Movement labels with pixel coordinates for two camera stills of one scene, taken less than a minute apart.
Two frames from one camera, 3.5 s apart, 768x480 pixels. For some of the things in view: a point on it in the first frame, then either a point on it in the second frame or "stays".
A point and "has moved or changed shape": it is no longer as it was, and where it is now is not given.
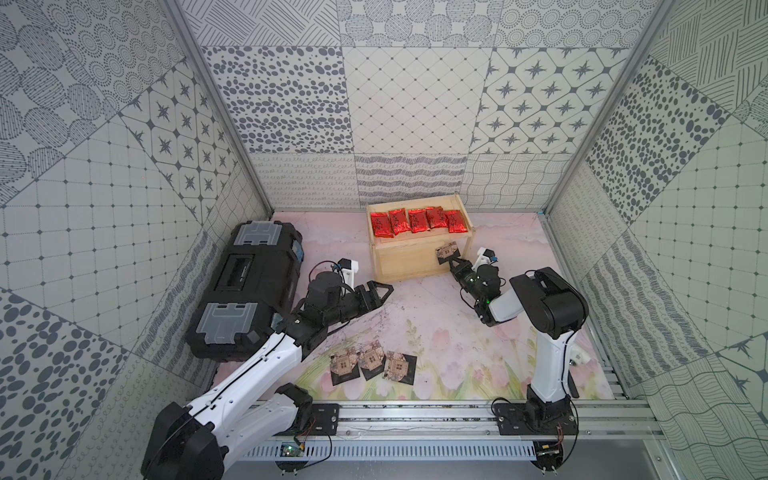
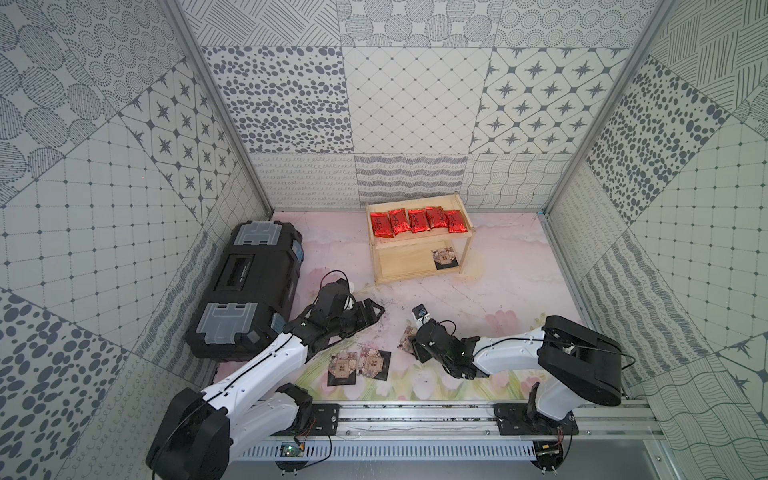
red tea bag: [456, 222] stays
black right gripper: [458, 271] -> [420, 352]
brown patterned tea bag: [400, 367] -> [408, 338]
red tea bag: [417, 220] stays
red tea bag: [381, 225] stays
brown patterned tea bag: [373, 359] stays
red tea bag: [398, 221] stays
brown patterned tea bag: [446, 250] has moved or changed shape
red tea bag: [436, 217] stays
